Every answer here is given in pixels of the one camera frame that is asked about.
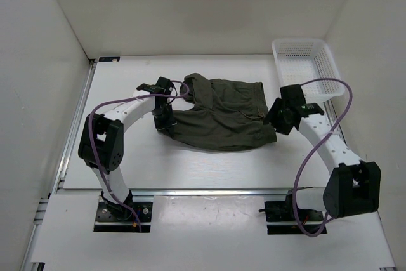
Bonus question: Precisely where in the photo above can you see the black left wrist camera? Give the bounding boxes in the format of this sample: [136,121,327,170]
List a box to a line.
[136,77,174,95]

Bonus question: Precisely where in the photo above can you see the dark label sticker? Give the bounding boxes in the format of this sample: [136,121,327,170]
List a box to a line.
[98,56,121,62]

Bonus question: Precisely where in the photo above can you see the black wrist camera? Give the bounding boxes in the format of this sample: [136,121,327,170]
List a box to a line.
[136,77,174,95]
[280,84,324,117]

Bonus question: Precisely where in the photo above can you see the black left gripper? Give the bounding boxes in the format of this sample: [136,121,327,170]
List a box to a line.
[151,103,176,136]

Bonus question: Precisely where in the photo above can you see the olive green shorts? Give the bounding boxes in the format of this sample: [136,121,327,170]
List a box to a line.
[160,73,277,152]

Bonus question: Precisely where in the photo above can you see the white perforated plastic basket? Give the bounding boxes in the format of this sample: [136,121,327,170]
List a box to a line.
[272,38,345,104]

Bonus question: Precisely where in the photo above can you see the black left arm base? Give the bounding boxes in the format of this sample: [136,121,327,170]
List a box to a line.
[93,199,153,234]

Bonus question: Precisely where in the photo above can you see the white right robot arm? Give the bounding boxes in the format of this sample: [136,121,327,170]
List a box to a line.
[265,98,381,220]

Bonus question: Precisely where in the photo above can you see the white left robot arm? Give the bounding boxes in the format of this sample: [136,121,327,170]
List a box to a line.
[78,83,176,220]

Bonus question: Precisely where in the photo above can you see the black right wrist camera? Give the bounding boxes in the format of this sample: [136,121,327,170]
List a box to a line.
[280,84,324,117]

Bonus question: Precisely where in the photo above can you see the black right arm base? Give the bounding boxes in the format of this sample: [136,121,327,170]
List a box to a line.
[258,192,325,235]

